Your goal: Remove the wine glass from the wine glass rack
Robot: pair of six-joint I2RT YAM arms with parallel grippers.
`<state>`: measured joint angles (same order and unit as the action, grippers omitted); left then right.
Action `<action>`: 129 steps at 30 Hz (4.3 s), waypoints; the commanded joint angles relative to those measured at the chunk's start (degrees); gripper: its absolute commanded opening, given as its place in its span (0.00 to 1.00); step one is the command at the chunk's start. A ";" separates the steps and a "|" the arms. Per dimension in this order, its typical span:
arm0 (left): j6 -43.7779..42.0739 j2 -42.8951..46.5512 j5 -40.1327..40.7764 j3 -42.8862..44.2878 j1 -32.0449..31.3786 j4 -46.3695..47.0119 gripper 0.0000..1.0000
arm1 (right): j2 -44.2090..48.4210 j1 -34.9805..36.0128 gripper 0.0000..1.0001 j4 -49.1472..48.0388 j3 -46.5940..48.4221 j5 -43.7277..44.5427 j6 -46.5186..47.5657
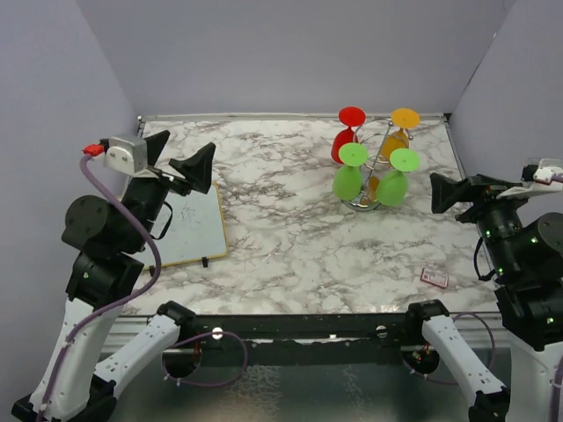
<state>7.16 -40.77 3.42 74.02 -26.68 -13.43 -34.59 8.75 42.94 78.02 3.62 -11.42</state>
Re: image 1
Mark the small framed whiteboard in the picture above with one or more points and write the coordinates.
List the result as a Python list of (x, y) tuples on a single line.
[(191, 229)]

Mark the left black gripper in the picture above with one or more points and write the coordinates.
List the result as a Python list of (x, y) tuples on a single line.
[(198, 169)]

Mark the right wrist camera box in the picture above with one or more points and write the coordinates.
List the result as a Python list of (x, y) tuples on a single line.
[(540, 178)]

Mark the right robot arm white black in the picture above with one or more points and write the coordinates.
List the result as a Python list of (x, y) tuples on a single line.
[(527, 267)]

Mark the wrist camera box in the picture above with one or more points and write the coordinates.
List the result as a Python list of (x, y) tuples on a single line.
[(127, 154), (540, 178)]

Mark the chrome wire glass rack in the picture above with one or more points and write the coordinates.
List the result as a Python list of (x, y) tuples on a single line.
[(370, 135)]

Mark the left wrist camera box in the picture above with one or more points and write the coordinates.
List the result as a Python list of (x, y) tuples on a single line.
[(127, 154)]

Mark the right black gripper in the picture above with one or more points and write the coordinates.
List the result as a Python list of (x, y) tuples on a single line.
[(484, 189)]

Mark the black front mounting rail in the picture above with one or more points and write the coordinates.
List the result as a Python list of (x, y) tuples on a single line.
[(298, 340)]

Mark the small red white card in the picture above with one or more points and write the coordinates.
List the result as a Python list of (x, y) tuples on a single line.
[(434, 277)]

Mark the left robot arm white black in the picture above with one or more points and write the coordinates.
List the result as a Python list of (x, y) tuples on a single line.
[(107, 232)]

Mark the green wine glass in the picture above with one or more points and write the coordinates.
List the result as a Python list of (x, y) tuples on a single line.
[(347, 182), (392, 188)]

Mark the red plastic wine glass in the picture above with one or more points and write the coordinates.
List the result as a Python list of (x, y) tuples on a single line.
[(351, 117)]

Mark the orange plastic wine glass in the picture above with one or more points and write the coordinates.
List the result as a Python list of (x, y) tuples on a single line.
[(397, 136)]

